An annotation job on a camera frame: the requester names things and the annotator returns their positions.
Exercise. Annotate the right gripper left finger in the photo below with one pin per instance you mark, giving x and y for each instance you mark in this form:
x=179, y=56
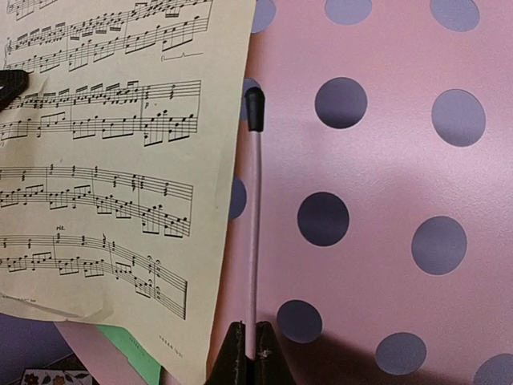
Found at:
x=230, y=367

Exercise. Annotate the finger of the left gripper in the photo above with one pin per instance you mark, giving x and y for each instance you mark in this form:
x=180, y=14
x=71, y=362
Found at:
x=13, y=84

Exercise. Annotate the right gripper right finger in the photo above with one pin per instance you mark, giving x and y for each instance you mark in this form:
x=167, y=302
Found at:
x=271, y=367

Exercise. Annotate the green sheet music page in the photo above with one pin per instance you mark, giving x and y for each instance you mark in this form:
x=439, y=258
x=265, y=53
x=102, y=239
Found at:
x=146, y=366

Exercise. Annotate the yellow paper sheet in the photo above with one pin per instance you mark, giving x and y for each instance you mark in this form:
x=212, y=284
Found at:
x=117, y=164

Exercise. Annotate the pink perforated music stand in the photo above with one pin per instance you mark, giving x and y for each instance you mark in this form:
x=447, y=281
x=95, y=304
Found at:
x=386, y=229

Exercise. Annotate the floral square tile coaster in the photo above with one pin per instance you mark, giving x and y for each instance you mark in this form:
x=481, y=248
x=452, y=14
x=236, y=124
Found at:
x=55, y=377

